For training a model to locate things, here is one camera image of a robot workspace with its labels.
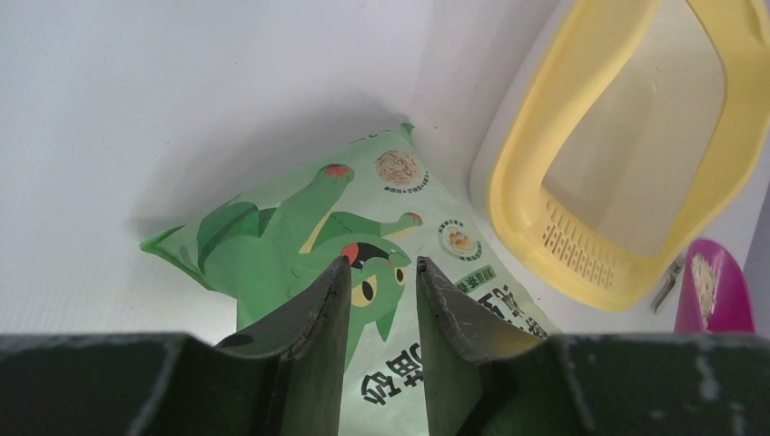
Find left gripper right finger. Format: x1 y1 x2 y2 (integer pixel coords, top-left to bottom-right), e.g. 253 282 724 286
416 257 769 435

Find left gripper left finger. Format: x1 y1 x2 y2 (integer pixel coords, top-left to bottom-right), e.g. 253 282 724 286
1 257 351 435

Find yellow plastic litter box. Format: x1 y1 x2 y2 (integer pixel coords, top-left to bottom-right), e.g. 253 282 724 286
470 1 769 312

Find green cat litter bag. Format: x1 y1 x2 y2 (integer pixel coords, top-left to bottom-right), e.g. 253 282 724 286
140 124 557 435

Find pink plastic litter scoop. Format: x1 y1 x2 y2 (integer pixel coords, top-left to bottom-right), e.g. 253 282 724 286
674 239 755 333

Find scattered clean litter grains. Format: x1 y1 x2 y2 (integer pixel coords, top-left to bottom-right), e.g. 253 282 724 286
691 253 719 329

